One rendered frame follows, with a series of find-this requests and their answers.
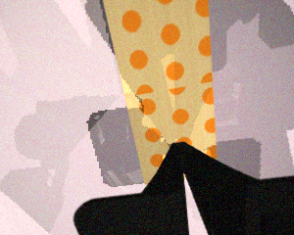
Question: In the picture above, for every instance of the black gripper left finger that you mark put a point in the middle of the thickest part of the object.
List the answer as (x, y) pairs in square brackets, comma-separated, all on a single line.
[(159, 209)]

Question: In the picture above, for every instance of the yellow strip with orange dots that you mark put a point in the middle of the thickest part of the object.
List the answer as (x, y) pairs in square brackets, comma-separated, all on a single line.
[(163, 53)]

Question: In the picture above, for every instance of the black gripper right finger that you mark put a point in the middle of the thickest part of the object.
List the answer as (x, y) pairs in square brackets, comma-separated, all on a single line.
[(231, 202)]

